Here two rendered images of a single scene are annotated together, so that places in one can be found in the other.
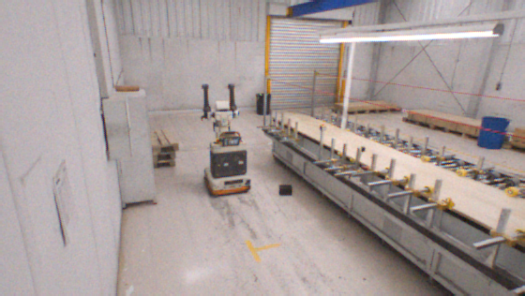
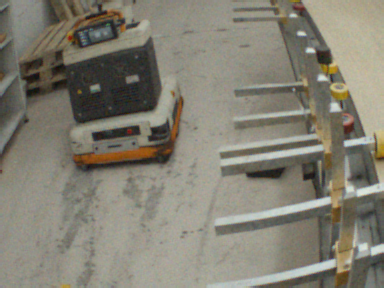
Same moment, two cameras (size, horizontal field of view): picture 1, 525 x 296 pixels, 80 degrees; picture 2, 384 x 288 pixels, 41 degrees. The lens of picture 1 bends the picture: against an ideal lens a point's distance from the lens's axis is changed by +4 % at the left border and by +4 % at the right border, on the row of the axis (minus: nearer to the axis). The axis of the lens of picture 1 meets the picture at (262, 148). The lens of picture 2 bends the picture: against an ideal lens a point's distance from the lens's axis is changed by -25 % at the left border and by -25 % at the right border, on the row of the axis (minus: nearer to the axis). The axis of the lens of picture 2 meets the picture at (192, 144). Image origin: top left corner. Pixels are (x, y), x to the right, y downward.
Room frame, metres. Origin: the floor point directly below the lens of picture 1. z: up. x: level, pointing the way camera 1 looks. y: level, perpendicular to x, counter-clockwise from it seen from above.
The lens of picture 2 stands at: (1.74, -1.62, 1.72)
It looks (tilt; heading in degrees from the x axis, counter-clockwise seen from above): 27 degrees down; 32
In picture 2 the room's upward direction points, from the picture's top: 12 degrees counter-clockwise
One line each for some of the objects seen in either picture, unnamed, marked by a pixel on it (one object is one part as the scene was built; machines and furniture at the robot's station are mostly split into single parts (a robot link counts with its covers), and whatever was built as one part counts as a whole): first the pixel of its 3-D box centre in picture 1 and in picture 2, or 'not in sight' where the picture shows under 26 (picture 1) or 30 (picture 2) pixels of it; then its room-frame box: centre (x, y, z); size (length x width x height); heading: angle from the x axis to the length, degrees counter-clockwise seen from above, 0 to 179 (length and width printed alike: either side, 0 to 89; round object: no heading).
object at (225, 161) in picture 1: (228, 155); (109, 62); (4.45, 0.54, 0.59); 0.55 x 0.34 x 0.83; 112
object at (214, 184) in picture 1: (226, 178); (124, 118); (4.53, 0.57, 0.16); 0.67 x 0.64 x 0.25; 22
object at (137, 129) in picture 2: (233, 182); (115, 132); (4.24, 0.43, 0.23); 0.41 x 0.02 x 0.08; 112
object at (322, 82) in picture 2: (371, 173); (330, 155); (3.07, -1.21, 0.91); 0.04 x 0.04 x 0.48; 23
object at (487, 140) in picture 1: (492, 132); not in sight; (7.26, -5.55, 0.36); 0.59 x 0.57 x 0.73; 113
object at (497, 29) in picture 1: (382, 36); not in sight; (3.67, -1.31, 2.34); 2.40 x 0.12 x 0.08; 23
